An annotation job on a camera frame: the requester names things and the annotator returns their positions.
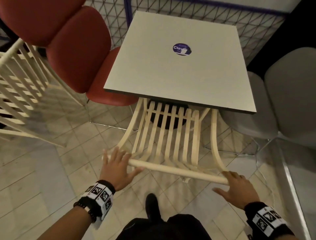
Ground round purple sticker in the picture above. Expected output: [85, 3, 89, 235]
[172, 43, 192, 56]

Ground person's black shoe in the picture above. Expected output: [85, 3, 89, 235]
[145, 193, 164, 223]

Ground square grey table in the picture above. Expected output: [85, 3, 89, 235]
[103, 10, 257, 130]

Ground grey upholstered chair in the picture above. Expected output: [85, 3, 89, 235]
[219, 47, 316, 155]

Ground cream slatted wooden chair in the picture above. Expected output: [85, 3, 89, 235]
[102, 98, 230, 185]
[0, 38, 87, 149]

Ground person's black trousers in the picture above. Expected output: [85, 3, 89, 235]
[118, 214, 213, 240]

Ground person's right hand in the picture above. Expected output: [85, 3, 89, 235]
[212, 171, 260, 211]

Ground person's left hand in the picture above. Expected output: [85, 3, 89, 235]
[99, 147, 145, 192]

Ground red upholstered chair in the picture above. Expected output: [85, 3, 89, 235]
[46, 6, 139, 130]
[0, 0, 86, 48]

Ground black wristband with marker tags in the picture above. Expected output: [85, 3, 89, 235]
[79, 180, 116, 221]
[244, 201, 295, 240]

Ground metal floor rail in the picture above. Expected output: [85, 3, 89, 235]
[278, 148, 313, 240]

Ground black bead bracelet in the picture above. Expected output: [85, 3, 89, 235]
[73, 201, 97, 223]

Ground person's left forearm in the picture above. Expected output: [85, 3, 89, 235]
[41, 206, 98, 240]

